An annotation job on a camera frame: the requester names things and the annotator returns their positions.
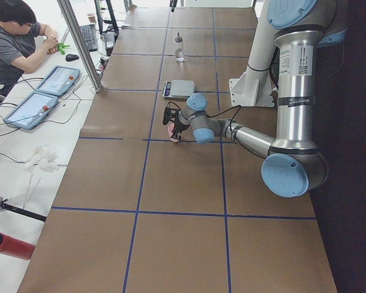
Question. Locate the black computer mouse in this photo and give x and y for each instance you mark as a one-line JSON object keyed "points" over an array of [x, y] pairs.
{"points": [[71, 57]]}

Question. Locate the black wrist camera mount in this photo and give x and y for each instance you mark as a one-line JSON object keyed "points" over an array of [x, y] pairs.
{"points": [[170, 113]]}

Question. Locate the crumpled white tissue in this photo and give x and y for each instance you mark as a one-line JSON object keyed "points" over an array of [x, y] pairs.
{"points": [[44, 157]]}

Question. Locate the pink plastic cup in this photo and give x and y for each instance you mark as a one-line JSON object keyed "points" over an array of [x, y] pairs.
{"points": [[174, 133]]}

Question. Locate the aluminium frame post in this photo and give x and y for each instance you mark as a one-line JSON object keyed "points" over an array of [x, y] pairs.
{"points": [[73, 26]]}

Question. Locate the red cylinder bottle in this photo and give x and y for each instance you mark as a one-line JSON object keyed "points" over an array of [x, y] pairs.
{"points": [[16, 248]]}

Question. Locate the clear glass sauce bottle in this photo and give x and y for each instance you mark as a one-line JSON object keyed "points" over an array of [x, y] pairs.
{"points": [[179, 48]]}

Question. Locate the seated person grey shirt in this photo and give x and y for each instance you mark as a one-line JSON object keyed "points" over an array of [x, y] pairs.
{"points": [[24, 42]]}

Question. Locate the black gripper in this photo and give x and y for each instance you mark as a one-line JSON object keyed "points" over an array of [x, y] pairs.
{"points": [[180, 125]]}

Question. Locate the green toy object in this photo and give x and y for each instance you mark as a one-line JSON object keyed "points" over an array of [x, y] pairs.
{"points": [[62, 47]]}

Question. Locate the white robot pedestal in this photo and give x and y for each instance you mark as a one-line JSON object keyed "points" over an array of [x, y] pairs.
{"points": [[253, 88]]}

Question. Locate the black keyboard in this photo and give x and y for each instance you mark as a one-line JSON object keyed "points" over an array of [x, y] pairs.
{"points": [[88, 33]]}

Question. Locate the lower teach pendant tablet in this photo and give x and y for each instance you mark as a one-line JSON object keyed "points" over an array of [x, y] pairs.
{"points": [[31, 111]]}

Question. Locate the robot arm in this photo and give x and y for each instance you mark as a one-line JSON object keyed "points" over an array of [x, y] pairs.
{"points": [[291, 31]]}

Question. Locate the upper teach pendant tablet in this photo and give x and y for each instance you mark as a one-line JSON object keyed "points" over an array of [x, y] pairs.
{"points": [[58, 81]]}

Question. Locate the teach pendant tablet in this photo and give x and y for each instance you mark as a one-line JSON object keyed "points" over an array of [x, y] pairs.
{"points": [[58, 81], [31, 111]]}

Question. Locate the silver digital kitchen scale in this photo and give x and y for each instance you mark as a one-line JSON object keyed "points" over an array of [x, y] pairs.
{"points": [[178, 89]]}

